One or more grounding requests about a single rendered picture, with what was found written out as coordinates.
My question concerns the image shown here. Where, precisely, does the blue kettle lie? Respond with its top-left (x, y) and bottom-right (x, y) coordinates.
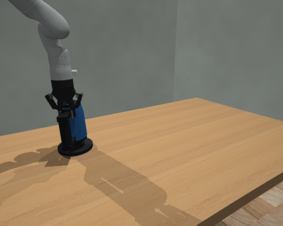
top-left (57, 102), bottom-right (87, 151)

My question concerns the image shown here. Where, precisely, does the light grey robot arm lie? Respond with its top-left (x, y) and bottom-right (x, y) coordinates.
top-left (8, 0), bottom-right (78, 81)

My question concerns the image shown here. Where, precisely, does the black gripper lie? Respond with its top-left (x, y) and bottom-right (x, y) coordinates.
top-left (45, 79), bottom-right (83, 119)

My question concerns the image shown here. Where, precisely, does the black round disk with center stud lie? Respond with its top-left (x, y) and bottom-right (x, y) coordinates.
top-left (58, 138), bottom-right (93, 156)

